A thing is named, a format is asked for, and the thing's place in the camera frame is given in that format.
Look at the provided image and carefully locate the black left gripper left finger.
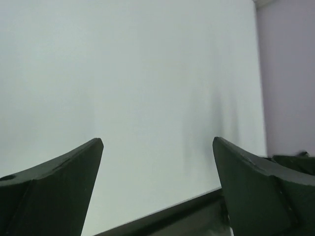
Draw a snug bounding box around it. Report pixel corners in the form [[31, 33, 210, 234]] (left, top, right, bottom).
[[0, 138, 104, 236]]

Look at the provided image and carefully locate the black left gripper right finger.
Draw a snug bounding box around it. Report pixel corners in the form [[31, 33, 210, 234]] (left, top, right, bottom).
[[213, 137, 315, 236]]

